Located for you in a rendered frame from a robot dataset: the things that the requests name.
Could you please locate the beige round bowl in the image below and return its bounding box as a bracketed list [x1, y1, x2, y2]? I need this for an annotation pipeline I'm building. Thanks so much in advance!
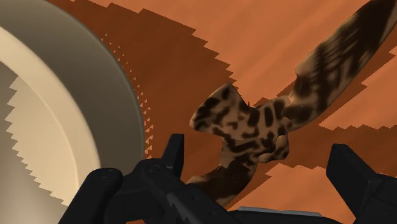
[0, 0, 146, 224]

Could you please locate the brown spotted giraffe toy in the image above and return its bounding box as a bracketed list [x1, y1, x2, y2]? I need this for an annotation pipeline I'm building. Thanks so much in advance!
[186, 0, 397, 208]

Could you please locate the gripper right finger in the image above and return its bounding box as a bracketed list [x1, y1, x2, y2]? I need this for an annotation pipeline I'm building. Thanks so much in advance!
[326, 143, 397, 224]

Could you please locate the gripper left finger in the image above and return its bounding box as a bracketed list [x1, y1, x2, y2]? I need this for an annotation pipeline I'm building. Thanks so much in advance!
[58, 133, 232, 224]

